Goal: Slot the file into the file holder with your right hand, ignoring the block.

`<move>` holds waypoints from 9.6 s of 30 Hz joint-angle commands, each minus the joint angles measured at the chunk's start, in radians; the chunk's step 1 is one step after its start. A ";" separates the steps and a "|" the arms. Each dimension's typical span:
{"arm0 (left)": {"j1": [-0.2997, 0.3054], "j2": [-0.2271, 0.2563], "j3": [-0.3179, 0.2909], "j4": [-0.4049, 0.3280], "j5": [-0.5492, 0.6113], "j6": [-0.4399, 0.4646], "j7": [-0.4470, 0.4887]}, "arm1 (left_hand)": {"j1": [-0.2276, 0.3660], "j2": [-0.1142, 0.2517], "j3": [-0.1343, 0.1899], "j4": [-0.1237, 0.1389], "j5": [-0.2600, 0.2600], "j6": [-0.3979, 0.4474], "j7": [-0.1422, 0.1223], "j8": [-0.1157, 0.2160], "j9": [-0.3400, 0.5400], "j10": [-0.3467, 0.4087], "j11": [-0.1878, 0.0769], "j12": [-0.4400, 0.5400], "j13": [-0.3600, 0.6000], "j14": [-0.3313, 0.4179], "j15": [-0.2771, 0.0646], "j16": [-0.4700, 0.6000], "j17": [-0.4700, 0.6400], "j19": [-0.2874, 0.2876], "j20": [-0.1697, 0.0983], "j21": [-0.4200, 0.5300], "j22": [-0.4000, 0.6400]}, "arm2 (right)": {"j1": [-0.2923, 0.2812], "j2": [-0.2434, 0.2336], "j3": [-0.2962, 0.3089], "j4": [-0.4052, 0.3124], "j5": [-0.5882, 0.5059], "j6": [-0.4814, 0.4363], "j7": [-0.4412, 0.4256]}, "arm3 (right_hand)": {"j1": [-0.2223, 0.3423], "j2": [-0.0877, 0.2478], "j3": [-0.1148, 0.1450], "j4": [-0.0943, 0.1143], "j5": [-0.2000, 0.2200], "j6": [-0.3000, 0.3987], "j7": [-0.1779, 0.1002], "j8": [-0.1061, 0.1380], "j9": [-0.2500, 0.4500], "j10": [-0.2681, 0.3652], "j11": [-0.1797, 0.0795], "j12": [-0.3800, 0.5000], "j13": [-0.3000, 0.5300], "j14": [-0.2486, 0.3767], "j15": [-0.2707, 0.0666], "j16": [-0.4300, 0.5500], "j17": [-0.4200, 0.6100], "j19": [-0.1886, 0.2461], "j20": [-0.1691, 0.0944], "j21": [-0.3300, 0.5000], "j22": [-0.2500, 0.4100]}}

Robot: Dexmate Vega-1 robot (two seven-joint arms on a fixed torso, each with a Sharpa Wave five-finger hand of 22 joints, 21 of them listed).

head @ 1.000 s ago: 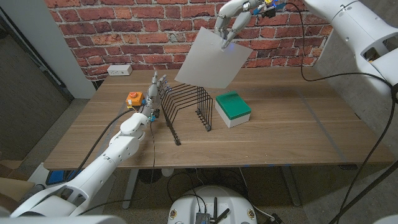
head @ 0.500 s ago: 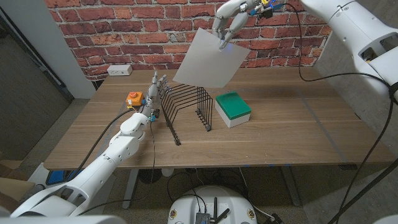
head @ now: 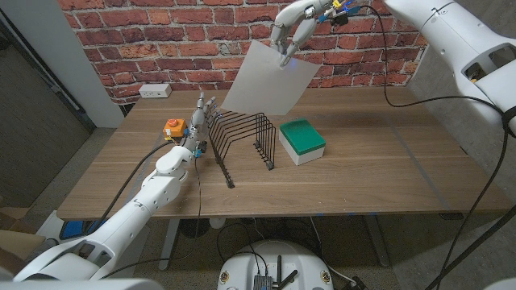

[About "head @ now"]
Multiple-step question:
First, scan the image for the grey table leg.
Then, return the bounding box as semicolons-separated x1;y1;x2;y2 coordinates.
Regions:
364;215;390;267

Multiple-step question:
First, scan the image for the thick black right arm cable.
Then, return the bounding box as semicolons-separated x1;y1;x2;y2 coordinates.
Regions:
425;203;516;290

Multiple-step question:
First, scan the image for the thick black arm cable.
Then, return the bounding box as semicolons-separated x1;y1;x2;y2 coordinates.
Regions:
425;203;516;290
86;139;175;237

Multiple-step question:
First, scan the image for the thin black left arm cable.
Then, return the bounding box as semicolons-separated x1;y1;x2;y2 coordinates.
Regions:
99;155;203;280

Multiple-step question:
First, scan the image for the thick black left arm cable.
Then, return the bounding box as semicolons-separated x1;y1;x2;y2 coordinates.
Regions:
86;139;175;237

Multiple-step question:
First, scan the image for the blue floor box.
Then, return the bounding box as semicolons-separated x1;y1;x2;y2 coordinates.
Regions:
60;220;98;241

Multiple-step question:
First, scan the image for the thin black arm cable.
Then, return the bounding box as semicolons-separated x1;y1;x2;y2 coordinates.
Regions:
356;3;510;290
99;155;203;280

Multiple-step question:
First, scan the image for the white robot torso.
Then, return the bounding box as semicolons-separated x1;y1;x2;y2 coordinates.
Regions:
216;240;335;290

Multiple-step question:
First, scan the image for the white power outlet strip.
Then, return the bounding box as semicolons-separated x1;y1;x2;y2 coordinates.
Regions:
138;83;173;99

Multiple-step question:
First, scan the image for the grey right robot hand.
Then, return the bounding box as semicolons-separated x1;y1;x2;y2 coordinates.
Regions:
268;0;335;68

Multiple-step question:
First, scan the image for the black wire file holder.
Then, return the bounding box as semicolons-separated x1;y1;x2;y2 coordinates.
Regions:
207;106;277;189

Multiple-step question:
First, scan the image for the white table leg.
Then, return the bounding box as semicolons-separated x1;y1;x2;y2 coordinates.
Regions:
159;218;181;271

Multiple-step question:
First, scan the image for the red brick printed backdrop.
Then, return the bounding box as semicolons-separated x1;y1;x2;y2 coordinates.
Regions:
58;0;451;106

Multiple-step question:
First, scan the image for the white paper file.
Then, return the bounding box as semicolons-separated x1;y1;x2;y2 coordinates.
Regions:
220;39;322;117

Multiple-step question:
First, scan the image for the orange emergency stop button box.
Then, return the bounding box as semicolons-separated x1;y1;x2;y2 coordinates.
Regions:
162;118;189;140

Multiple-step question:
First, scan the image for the brown cardboard box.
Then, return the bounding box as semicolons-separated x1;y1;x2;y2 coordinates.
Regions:
0;207;48;275

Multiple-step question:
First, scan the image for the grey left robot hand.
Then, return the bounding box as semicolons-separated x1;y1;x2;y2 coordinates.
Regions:
183;91;222;151

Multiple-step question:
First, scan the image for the white block with green top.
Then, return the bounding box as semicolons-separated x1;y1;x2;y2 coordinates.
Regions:
278;118;327;167

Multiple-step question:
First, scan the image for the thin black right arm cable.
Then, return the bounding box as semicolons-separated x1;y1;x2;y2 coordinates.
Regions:
356;3;510;290

